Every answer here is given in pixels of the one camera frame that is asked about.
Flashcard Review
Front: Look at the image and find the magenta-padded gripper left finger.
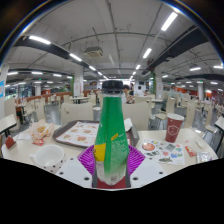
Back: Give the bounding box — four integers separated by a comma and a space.
55, 144, 98, 189

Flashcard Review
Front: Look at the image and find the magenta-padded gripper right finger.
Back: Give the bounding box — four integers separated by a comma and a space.
126, 144, 168, 189

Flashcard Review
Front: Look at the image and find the green plastic drink bottle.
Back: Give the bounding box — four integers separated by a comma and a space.
92, 79, 131, 187

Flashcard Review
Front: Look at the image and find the colourful sticker sheet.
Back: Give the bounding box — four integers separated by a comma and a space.
138, 138, 186, 167

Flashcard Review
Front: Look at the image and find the white polka-dot mug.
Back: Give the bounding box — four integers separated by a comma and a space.
29, 144, 67, 175

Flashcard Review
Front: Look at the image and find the brown food tray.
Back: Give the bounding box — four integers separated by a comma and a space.
52, 119, 140, 149

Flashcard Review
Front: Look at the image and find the red sauce packet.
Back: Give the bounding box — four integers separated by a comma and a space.
184, 145, 198, 158

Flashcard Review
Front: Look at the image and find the crumpled white napkin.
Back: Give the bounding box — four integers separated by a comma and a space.
123, 117, 134, 133

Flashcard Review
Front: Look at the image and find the red paper cup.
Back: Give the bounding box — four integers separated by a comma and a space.
164, 113, 185, 144

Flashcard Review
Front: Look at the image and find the group of beige chairs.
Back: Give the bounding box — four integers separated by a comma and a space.
3, 94, 224, 134

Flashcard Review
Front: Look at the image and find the white paper receipt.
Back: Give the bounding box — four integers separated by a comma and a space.
13, 132, 33, 143

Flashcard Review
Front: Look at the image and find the small red card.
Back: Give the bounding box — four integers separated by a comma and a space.
3, 135, 17, 150

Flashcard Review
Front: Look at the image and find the person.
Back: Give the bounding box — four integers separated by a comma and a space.
121, 84, 135, 104

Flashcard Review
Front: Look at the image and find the beige neighbouring table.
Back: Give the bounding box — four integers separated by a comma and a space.
0, 113, 18, 138
214, 115, 224, 154

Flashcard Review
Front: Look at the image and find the ceiling air conditioner unit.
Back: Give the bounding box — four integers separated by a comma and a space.
84, 45, 104, 58

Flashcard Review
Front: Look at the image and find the group of ceiling lights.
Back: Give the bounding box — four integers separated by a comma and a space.
0, 11, 224, 91

